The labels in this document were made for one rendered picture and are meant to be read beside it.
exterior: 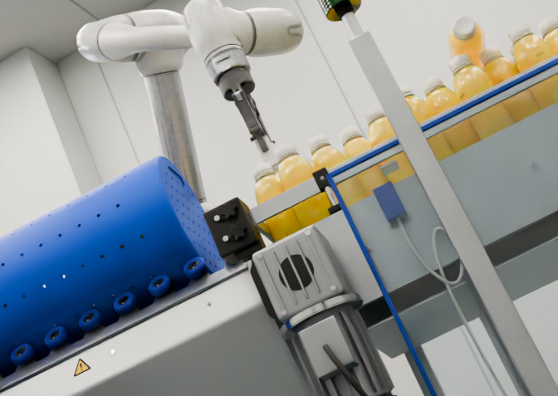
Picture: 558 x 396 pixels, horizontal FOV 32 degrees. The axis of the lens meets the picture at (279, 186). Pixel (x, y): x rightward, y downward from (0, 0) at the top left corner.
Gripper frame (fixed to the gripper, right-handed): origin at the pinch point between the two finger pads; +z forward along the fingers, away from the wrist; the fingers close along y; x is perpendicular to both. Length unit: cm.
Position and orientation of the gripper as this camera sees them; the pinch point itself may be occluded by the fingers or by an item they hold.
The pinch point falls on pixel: (270, 156)
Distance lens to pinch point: 204.2
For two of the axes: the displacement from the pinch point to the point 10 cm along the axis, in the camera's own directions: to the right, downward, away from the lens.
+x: 8.8, -4.5, -1.0
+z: 4.0, 8.5, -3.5
